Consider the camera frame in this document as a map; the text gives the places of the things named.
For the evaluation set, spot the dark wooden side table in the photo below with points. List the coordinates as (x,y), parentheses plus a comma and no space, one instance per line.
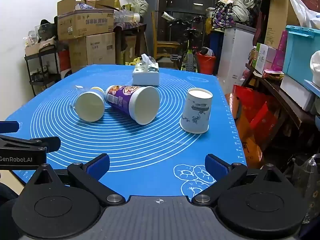
(282,97)

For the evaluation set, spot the red bucket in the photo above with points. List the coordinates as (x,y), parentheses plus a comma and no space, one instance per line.
(206,63)

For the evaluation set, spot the black bag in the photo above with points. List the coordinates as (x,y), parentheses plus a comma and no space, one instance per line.
(47,30)

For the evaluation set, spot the purple paper cup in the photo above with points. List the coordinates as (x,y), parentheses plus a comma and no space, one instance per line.
(120,97)

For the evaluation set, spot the red paper bag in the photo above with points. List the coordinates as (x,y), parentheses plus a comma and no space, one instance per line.
(252,112)

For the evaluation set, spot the plain white paper cup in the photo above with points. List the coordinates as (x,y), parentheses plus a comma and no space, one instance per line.
(90,106)

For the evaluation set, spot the open printed cardboard box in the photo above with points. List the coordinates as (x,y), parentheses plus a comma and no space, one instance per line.
(85,23)

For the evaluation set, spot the floral cloth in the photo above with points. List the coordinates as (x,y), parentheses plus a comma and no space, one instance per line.
(222,15)

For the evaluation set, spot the flat white box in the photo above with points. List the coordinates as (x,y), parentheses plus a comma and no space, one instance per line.
(296,92)

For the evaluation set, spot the green and white carton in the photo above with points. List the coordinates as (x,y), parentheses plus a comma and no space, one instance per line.
(262,57)

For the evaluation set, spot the large brown cardboard box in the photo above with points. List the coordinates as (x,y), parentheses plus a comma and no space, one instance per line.
(95,50)

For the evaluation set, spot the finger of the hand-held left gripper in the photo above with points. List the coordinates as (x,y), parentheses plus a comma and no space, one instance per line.
(8,127)
(37,143)

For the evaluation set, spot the clear plastic cup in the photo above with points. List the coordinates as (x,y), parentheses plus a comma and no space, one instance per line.
(76,92)

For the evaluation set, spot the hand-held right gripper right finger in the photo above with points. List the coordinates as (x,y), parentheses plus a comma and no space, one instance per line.
(216,167)

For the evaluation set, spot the white tissue box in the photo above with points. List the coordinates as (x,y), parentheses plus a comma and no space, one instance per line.
(146,77)

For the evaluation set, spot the blue silicone baking mat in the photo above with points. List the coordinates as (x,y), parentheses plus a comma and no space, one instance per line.
(150,150)

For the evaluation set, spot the white plastic bag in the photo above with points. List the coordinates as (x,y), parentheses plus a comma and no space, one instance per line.
(303,12)

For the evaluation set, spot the black metal shelf cart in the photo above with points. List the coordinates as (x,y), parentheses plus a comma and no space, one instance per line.
(41,65)

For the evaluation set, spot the white chest freezer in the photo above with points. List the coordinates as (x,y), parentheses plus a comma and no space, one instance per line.
(235,55)

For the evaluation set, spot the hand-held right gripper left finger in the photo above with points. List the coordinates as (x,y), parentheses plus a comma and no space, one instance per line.
(98,167)

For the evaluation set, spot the tall brown cardboard box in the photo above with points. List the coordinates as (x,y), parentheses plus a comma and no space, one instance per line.
(277,22)

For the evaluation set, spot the light blue storage box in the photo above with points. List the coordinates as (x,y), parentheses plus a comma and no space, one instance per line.
(298,55)

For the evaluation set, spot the white ink-print paper cup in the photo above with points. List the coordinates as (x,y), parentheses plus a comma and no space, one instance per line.
(196,112)

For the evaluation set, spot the bicycle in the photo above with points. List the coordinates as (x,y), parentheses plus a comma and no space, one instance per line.
(188,45)

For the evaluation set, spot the wooden chair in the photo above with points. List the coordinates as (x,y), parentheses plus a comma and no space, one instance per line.
(162,46)

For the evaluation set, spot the group of clear plastic bottles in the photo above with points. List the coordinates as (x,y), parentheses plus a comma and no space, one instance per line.
(125,15)

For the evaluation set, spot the pink packet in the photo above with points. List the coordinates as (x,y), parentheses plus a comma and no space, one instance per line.
(280,52)

